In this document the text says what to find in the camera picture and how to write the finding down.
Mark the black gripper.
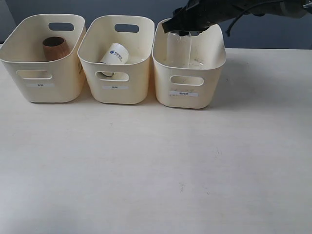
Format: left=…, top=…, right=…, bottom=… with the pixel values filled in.
left=162, top=0, right=281, bottom=37

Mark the clear plastic bottle white cap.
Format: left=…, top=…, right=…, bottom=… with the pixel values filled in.
left=165, top=33, right=203, bottom=68

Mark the white paper cup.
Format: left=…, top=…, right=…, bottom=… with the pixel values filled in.
left=99, top=43, right=130, bottom=65

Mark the brown wooden cup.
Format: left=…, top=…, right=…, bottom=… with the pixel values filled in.
left=42, top=37, right=71, bottom=61

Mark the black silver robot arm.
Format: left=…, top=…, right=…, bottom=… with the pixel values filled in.
left=162, top=0, right=312, bottom=37

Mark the cream right storage bin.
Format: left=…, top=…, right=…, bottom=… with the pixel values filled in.
left=152, top=20, right=226, bottom=109

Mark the cream storage bin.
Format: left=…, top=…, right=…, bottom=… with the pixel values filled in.
left=0, top=14, right=86, bottom=103
left=78, top=15, right=155, bottom=104
left=152, top=20, right=226, bottom=109

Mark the cream middle storage bin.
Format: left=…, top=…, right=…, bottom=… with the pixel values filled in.
left=78, top=15, right=155, bottom=104

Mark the cream left storage bin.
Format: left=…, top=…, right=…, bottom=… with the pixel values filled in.
left=0, top=14, right=86, bottom=103

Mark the black cable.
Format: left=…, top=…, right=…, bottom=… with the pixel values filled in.
left=225, top=0, right=281, bottom=37

